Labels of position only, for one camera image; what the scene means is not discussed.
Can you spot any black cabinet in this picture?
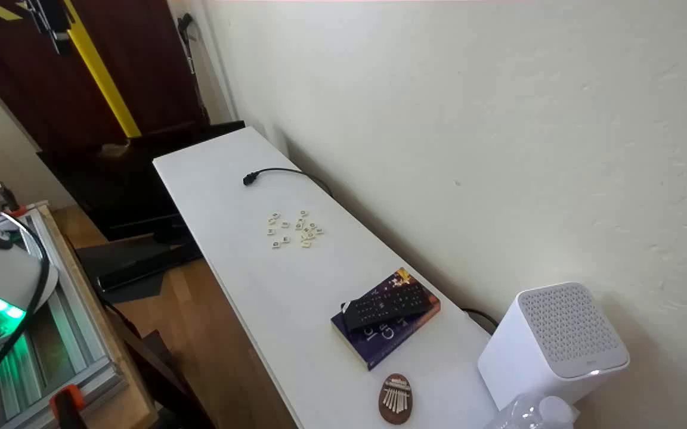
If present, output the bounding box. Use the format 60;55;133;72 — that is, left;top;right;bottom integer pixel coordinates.
35;116;247;243

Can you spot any black hanging wall cable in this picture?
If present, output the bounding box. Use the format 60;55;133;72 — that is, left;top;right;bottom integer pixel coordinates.
174;10;207;80

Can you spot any black speaker cable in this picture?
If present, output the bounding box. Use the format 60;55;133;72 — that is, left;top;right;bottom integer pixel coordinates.
460;305;501;335

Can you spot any brown oval kalimba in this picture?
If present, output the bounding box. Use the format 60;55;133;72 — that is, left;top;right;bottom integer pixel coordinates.
376;372;417;426

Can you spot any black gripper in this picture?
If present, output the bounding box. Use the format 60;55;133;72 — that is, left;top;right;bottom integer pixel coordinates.
37;0;75;56

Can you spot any black low bench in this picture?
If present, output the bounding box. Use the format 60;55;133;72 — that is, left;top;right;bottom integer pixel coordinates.
73;229;204;305

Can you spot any orange clamp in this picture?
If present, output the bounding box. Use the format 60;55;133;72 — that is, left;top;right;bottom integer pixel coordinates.
46;384;91;429

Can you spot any aluminium frame rail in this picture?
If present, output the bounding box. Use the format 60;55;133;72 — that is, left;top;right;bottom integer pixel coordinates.
0;201;126;429

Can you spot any purple blue book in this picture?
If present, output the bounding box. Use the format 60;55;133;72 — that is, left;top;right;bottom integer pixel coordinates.
330;266;444;372

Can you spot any yellow diagonal stripe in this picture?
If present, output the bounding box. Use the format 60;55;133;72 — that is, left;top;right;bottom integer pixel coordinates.
62;0;146;142

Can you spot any black stand leg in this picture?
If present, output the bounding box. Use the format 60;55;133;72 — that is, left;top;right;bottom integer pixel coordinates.
102;299;216;429

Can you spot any black remote control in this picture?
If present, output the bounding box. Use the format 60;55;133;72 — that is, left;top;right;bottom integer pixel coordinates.
341;284;433;333

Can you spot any small dark post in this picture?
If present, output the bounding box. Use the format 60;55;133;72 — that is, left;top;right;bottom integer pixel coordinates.
0;179;24;215

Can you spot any black thick cable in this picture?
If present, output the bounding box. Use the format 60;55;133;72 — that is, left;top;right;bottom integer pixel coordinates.
0;207;55;415

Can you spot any white cube speaker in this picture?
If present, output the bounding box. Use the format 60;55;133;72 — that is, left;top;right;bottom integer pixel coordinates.
474;279;632;411

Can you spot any wooden board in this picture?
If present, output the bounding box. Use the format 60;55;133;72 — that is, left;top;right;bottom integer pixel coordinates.
41;201;163;429

